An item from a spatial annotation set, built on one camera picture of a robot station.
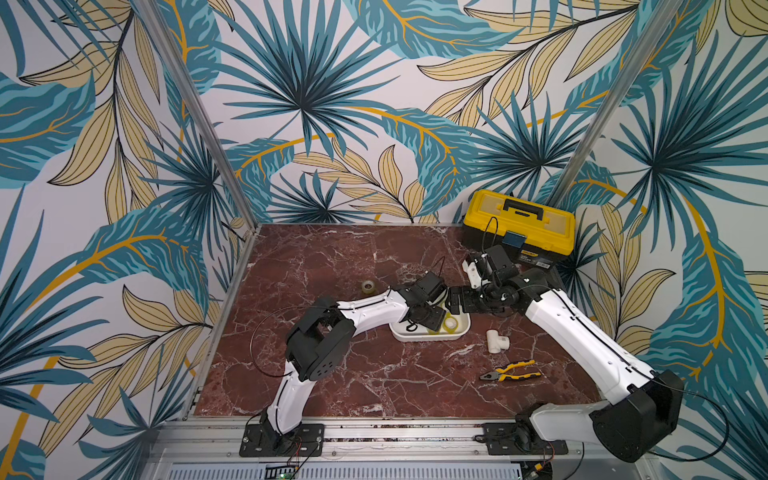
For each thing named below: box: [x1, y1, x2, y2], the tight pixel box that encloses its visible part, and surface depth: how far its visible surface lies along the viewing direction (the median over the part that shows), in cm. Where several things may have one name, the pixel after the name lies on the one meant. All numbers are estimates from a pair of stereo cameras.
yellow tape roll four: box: [443, 316, 459, 334], surface depth 94 cm
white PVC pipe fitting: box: [486, 329, 510, 354], surface depth 89 cm
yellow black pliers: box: [479, 360, 542, 382], surface depth 85 cm
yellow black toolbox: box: [462, 190, 576, 271], surface depth 102 cm
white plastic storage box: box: [389, 312, 471, 342], surface depth 90 cm
